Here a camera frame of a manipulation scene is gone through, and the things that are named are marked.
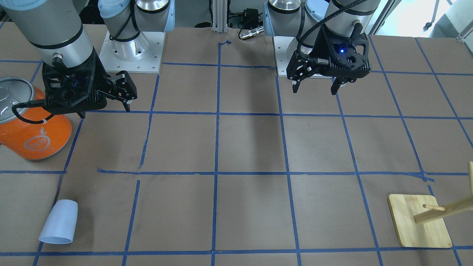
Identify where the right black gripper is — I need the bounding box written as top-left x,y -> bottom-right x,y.
78,71 -> 137,119

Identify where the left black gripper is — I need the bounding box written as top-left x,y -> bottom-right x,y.
287,51 -> 347,95

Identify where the light blue plastic cup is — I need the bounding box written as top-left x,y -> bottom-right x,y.
38,199 -> 78,244

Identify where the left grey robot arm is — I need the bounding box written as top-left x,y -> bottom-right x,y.
262,0 -> 380,95

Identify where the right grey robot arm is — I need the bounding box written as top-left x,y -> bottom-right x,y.
1,0 -> 175,124

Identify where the orange rice cooker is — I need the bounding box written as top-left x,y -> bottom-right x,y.
0,77 -> 72,160

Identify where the silver metal connector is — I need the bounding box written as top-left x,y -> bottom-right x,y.
238,26 -> 265,41

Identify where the black power adapter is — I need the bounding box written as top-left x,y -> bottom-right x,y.
241,8 -> 259,25

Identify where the wooden mug tree stand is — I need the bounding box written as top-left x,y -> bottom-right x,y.
388,161 -> 473,248

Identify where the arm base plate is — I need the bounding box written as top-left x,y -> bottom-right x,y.
273,36 -> 298,78
98,32 -> 166,74

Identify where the aluminium frame post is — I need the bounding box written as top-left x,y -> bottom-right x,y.
211,0 -> 228,34

